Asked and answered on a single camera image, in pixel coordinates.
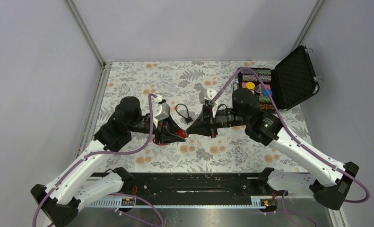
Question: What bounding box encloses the floral tablecloth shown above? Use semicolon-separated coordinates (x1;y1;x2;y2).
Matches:
96;61;304;173

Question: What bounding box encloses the black poker chip case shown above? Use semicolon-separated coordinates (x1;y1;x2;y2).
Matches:
232;45;320;112

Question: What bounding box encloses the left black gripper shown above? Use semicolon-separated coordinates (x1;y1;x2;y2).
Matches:
128;113;186;144

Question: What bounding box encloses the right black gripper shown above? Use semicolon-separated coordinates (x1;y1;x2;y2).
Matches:
187;104;249;138

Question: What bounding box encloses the yellow poker chip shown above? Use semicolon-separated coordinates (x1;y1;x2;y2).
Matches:
246;82;256;90

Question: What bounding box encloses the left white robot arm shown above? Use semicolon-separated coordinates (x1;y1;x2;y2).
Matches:
31;94;188;227

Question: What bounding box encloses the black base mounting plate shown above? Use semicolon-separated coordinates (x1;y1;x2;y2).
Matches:
103;171;300;207

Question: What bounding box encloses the purple cable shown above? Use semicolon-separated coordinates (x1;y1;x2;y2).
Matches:
32;93;162;227
211;67;370;203

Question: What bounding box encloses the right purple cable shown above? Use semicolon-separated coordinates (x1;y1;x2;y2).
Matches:
211;67;370;203

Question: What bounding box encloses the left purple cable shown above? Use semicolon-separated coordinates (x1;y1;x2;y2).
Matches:
32;93;162;227

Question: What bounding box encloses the black cable lock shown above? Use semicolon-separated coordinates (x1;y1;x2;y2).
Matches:
175;104;195;125

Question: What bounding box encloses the red padlock with keys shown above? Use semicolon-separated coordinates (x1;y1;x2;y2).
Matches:
152;129;189;146

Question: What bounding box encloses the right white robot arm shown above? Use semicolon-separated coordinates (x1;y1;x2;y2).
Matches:
187;88;359;210

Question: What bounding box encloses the blue poker chip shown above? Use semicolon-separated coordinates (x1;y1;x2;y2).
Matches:
263;89;272;96

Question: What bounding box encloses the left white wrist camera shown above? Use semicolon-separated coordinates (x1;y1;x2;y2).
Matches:
153;97;171;127

